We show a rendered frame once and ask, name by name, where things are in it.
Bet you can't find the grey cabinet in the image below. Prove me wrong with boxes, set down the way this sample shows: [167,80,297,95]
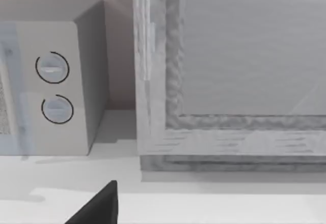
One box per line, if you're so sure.
[132,0,326,173]

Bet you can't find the pale microwave oven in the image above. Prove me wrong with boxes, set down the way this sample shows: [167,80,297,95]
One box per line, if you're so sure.
[0,0,111,156]

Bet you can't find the grey microwave knob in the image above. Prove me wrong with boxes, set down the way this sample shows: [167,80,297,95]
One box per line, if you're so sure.
[35,51,70,85]
[41,94,74,125]

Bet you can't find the glass microwave door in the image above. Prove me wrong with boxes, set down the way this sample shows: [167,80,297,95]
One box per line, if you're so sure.
[0,21,23,156]

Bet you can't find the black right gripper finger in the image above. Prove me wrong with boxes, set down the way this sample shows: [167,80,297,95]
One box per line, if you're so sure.
[64,180,119,224]

